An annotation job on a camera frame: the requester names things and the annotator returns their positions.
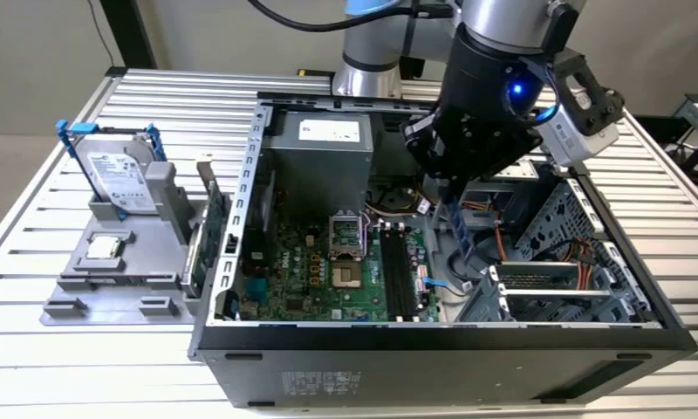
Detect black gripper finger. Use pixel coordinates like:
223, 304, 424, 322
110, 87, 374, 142
455, 128, 542, 197
399, 116, 460, 200

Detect black RAM slot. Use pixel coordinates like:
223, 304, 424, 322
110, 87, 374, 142
384, 223, 404, 321
378, 223, 398, 321
392, 223, 412, 321
399, 223, 419, 321

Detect grey metal drive cage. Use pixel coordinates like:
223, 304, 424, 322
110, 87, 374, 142
418, 148, 554, 230

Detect black cooling fan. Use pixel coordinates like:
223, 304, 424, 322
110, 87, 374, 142
374, 186, 423, 216

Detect grey power supply unit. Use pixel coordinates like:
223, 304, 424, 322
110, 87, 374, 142
260, 111, 374, 219

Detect metal socket cover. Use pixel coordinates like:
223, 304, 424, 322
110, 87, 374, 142
328, 210, 364, 259

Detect CPU socket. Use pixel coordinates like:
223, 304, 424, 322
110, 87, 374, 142
330, 257, 366, 292

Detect grey disk bay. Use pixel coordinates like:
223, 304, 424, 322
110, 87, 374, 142
458, 260, 647, 325

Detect green motherboard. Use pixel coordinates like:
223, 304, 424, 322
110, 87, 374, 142
234, 187, 443, 323

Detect green graphics card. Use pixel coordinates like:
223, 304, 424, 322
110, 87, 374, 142
182, 156, 234, 302

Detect black PC case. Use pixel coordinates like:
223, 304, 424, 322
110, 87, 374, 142
186, 90, 698, 409

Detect grey parts rack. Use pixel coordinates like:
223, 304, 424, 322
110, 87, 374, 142
38, 163, 234, 328

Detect silver hard disk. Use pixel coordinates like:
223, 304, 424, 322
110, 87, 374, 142
71, 134, 158, 215

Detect blue disk carrier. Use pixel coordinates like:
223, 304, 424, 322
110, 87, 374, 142
52, 120, 167, 219

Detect silver CPU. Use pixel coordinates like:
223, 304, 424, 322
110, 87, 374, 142
86, 237, 123, 261

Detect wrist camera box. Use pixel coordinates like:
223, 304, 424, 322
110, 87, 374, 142
536, 45, 627, 169

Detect orange wire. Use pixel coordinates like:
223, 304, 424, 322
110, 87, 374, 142
491, 220, 508, 263

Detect black data cables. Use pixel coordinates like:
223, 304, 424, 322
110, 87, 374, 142
446, 242, 495, 298

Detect coloured power wire bundle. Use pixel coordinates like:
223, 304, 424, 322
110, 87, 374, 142
566, 237, 595, 292

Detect thick black camera cable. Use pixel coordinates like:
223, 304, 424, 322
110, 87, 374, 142
246, 0, 460, 32

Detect black post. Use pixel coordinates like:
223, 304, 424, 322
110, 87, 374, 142
96, 0, 158, 71

